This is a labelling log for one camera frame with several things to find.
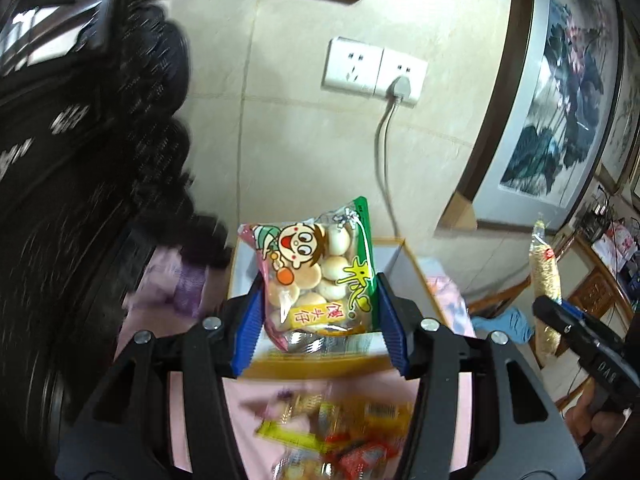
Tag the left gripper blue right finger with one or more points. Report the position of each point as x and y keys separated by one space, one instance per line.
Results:
x=400 y=321

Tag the person's right hand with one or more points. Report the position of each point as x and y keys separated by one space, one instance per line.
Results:
x=580 y=421

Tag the blue cloth on chair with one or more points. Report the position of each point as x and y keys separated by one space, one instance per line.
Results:
x=512 y=322

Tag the pink twisted cookie packet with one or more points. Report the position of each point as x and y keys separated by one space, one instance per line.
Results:
x=287 y=404

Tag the green pink egg biscuit packet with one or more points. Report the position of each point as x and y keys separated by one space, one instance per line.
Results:
x=319 y=275

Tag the red snack packet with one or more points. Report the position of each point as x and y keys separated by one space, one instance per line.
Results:
x=365 y=459

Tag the yellow transparent bread packet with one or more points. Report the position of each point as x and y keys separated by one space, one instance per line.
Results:
x=371 y=419

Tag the yellow cardboard shoe box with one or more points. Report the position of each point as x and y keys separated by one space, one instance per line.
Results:
x=355 y=355

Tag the wooden armchair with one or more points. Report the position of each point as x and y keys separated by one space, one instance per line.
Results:
x=588 y=284

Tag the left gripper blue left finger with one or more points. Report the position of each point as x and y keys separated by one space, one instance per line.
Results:
x=248 y=319

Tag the long yellow snack bar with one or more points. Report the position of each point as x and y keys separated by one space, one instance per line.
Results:
x=289 y=437

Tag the white wall socket panel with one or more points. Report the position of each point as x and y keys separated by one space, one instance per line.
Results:
x=359 y=68

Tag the grey plug with cable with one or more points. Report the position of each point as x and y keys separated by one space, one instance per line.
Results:
x=397 y=92

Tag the sesame stick snack packet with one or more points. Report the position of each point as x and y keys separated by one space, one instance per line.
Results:
x=545 y=278

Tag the framed lotus painting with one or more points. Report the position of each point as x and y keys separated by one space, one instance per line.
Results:
x=547 y=120

